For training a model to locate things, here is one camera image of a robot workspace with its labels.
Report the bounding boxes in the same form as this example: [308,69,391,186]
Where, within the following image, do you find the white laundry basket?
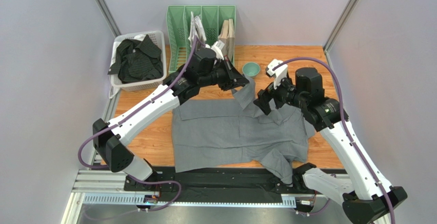
[108,31,167,91]

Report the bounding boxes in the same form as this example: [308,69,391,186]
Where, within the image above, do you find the aluminium frame rail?
[70,169,381,208]

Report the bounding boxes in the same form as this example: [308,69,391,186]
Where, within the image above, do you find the grey long sleeve shirt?
[171,79,315,185]

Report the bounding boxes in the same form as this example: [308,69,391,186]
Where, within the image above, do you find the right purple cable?
[271,57,396,224]

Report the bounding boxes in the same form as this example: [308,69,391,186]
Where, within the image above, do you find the grey magazines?
[188,11,207,46]

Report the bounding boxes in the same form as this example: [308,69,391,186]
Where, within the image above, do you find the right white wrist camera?
[266,59,288,90]

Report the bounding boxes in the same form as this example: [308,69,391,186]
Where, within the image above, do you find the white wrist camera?
[266,59,288,90]
[210,40,226,60]

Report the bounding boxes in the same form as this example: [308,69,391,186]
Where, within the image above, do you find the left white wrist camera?
[210,40,226,60]

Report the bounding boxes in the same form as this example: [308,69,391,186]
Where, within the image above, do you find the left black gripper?
[198,56,250,92]

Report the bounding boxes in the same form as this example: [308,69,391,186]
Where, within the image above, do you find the black striped shirt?
[108,35,164,84]

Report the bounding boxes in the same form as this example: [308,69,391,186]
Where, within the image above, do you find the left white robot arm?
[92,48,249,180]

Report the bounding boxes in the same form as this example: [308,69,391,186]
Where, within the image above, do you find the teal cup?
[242,62,261,78]

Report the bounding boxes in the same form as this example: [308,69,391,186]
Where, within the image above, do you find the green file organizer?
[166,5,236,74]

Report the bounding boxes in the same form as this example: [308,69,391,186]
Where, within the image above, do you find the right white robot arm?
[254,66,407,223]

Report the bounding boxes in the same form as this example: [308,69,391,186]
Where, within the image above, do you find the brown books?
[217,18,235,62]

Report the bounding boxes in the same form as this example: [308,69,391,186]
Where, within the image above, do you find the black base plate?
[124,167,315,203]

